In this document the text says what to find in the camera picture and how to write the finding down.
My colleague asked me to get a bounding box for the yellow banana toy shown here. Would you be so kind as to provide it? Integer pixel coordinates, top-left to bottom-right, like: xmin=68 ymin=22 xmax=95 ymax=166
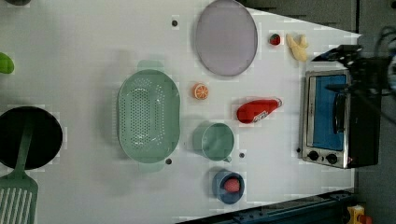
xmin=286 ymin=34 xmax=308 ymax=63

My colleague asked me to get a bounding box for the grey oval plate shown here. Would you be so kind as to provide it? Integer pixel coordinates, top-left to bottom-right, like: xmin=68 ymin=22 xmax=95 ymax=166
xmin=195 ymin=0 xmax=258 ymax=77

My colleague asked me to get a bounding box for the yellow red clamp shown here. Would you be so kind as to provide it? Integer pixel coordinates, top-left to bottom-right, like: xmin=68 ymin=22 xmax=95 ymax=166
xmin=347 ymin=205 xmax=373 ymax=224

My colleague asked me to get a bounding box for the black toaster oven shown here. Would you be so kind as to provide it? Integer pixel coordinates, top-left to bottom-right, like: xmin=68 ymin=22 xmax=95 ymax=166
xmin=301 ymin=70 xmax=380 ymax=169

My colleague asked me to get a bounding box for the green round object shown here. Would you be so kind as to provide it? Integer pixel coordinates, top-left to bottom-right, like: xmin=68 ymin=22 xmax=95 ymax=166
xmin=0 ymin=52 xmax=15 ymax=74

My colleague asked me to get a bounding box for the red toy strawberry in bowl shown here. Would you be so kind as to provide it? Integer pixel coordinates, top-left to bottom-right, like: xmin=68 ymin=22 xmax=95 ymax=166
xmin=223 ymin=177 xmax=241 ymax=193

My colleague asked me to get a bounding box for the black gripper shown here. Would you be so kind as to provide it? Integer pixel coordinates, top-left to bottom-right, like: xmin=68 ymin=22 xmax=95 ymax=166
xmin=313 ymin=45 xmax=392 ymax=96

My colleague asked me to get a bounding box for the orange slice toy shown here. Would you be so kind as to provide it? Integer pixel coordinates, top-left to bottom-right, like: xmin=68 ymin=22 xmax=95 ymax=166
xmin=192 ymin=83 xmax=209 ymax=100

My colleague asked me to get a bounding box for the blue metal frame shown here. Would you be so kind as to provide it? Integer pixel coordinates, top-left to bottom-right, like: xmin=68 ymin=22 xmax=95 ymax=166
xmin=177 ymin=190 xmax=356 ymax=224

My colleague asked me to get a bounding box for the green slotted spatula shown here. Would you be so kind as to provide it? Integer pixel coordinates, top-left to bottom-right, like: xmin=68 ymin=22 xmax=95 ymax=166
xmin=0 ymin=116 xmax=38 ymax=224

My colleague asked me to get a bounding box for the green perforated colander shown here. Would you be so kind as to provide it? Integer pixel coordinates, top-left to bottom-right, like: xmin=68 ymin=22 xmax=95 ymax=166
xmin=118 ymin=60 xmax=180 ymax=173

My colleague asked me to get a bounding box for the small red strawberry toy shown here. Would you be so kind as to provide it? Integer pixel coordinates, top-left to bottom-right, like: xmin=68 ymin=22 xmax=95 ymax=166
xmin=270 ymin=34 xmax=281 ymax=46

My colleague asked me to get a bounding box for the green metal pot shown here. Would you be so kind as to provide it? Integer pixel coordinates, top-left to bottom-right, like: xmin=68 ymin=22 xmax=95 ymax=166
xmin=192 ymin=121 xmax=234 ymax=162

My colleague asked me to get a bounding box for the blue bowl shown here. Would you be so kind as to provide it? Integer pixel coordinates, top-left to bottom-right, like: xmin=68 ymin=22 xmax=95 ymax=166
xmin=212 ymin=170 xmax=245 ymax=204

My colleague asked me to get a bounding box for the red ketchup bottle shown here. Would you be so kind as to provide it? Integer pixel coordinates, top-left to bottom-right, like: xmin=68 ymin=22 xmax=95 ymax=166
xmin=236 ymin=98 xmax=283 ymax=124

